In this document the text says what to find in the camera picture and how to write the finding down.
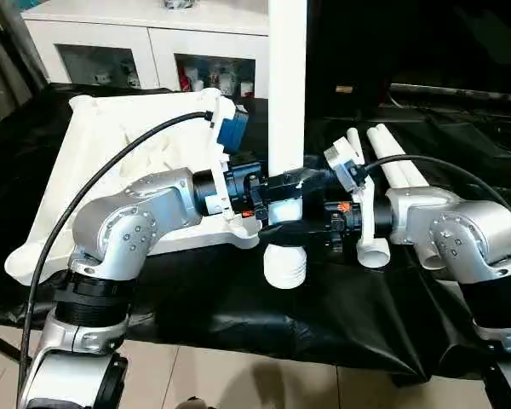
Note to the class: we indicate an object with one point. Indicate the white plastic table leg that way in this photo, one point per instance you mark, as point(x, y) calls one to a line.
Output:
point(403, 155)
point(287, 85)
point(384, 157)
point(352, 136)

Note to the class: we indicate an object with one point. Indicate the small gold label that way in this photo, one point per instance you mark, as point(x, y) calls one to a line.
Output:
point(343, 89)

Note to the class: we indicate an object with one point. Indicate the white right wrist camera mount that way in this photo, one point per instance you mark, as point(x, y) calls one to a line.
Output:
point(345, 166)

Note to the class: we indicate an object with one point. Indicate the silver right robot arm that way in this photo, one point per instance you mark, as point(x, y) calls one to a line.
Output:
point(464, 230)

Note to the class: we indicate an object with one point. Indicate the clear glass ornament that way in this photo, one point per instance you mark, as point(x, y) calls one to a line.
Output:
point(179, 3)

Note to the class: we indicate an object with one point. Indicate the black cabinet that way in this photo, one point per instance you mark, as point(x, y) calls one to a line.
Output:
point(409, 42)

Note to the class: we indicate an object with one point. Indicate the white glass-door cabinet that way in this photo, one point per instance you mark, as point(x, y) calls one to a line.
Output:
point(110, 34)

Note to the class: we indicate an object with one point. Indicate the small white cup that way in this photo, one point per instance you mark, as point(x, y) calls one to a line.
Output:
point(247, 88)

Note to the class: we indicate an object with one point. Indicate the black work mat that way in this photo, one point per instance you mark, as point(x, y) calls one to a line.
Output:
point(196, 298)

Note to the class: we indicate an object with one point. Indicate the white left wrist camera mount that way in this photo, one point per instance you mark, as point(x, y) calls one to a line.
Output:
point(225, 128)

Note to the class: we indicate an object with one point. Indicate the grey curtain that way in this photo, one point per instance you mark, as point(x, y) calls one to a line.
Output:
point(8, 64)

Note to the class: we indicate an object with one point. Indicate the white plastic table top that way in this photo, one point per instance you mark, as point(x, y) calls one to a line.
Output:
point(110, 128)

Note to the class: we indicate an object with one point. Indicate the red bottle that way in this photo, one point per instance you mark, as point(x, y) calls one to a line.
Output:
point(185, 81)

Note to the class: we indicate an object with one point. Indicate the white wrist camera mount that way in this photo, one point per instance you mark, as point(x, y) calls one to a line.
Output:
point(345, 166)
point(225, 128)

